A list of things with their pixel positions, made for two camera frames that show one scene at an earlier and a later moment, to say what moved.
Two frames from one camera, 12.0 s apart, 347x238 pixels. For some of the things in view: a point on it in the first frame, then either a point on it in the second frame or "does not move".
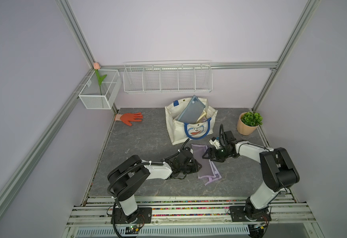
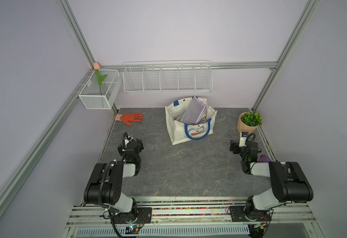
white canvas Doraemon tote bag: x=190 y=118 does not move
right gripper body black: x=218 y=153 -> x=237 y=150
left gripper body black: x=189 y=168 -> x=122 y=149
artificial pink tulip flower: x=96 y=67 does not move
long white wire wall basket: x=167 y=76 does not move
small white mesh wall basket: x=100 y=89 does not move
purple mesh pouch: x=208 y=173 -> x=196 y=113
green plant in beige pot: x=248 y=122 does not move
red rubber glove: x=128 y=117 does not move
